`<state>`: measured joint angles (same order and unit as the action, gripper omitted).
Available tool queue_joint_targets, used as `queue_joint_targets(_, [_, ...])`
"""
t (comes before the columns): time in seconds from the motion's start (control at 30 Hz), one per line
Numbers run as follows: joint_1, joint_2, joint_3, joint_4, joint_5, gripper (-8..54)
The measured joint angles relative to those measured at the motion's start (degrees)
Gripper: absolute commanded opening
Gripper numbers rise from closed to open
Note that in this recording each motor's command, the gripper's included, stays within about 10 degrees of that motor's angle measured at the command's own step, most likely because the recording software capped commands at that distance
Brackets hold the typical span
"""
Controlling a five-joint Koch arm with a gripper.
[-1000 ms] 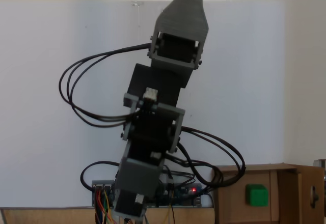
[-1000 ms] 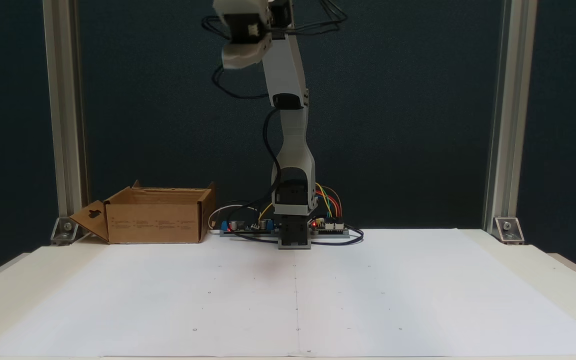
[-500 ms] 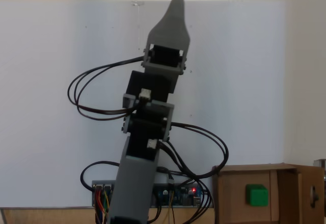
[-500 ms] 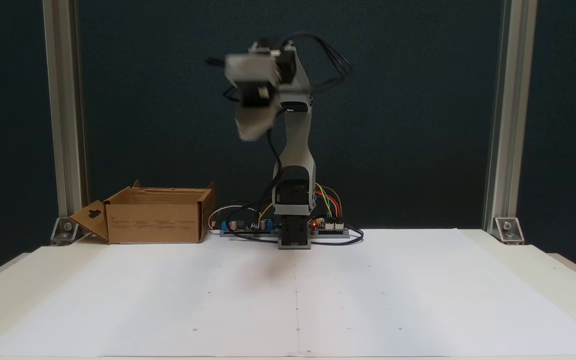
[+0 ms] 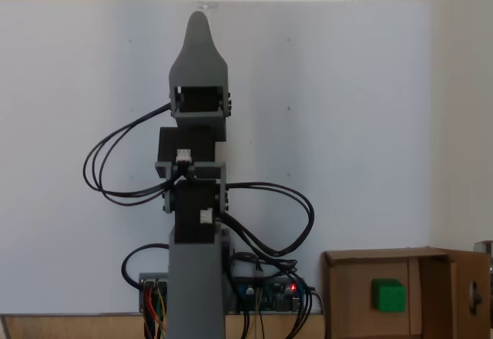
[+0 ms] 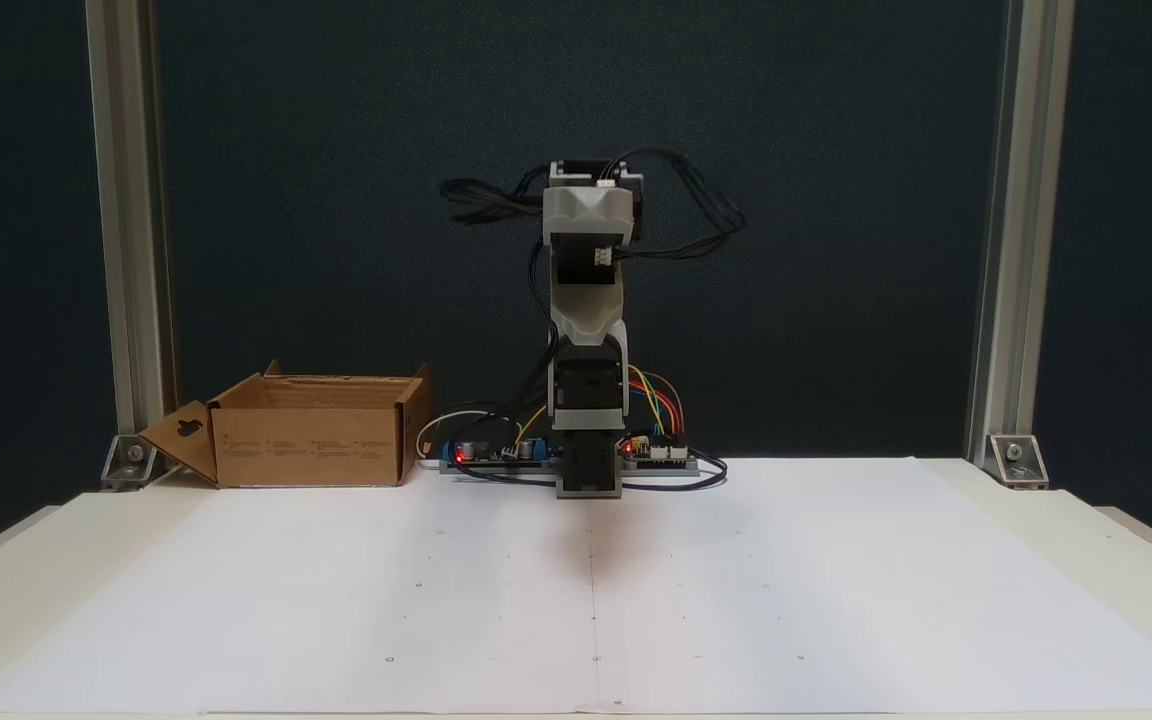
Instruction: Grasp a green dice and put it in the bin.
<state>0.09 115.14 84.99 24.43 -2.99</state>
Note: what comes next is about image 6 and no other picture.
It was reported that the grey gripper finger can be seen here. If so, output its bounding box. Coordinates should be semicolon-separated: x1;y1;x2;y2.
547;284;591;351
586;284;630;353

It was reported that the blue circuit board with capacitors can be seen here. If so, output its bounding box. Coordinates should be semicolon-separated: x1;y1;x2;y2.
441;434;557;467

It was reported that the grey board mounting plate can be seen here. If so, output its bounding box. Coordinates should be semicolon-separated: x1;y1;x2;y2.
438;456;701;479

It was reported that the brown cardboard box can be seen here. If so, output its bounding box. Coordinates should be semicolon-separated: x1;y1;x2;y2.
140;360;435;490

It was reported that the white paper sheet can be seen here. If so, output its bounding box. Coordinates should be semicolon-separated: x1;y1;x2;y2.
0;457;1152;717

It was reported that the yellow jumper wire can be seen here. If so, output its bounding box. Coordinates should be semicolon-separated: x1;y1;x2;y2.
628;364;669;439

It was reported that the green jumper wire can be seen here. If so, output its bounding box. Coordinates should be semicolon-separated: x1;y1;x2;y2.
630;376;675;439

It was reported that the red jumper wire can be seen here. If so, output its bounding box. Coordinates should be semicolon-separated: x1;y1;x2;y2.
628;384;683;439

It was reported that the black elbow cable bundle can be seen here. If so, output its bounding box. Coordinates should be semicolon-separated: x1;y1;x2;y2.
440;166;559;451

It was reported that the black wrist cable bundle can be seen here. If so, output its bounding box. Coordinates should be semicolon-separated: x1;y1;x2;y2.
608;144;748;265

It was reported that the circuit board with jumper wires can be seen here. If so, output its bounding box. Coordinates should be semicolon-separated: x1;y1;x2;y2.
622;434;693;465

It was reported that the white cable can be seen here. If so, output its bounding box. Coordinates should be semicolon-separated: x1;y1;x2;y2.
415;408;503;462

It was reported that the black base cable loop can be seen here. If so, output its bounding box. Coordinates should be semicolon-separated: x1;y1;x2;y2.
624;452;730;494

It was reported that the aluminium frame post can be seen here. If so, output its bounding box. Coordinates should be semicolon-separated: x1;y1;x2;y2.
84;0;179;443
964;0;1079;463

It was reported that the metal corner bracket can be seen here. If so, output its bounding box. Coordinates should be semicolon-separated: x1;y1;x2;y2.
987;433;1051;491
100;433;159;491

